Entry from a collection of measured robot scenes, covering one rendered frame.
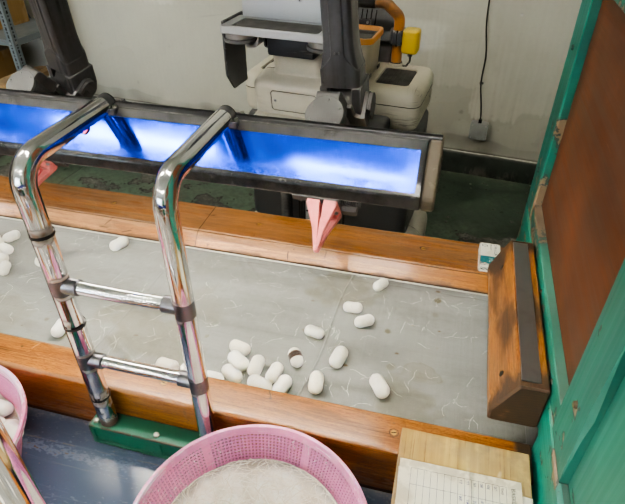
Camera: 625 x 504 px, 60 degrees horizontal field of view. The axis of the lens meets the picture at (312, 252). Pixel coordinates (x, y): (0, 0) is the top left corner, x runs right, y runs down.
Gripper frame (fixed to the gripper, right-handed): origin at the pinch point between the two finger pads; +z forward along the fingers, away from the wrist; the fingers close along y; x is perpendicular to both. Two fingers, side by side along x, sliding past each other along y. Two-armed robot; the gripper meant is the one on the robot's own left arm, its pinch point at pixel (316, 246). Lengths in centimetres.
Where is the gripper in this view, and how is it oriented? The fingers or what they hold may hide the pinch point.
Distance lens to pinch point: 83.2
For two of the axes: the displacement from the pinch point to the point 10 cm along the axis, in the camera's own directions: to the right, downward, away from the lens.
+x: 1.7, 2.3, 9.6
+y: 9.7, 1.5, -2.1
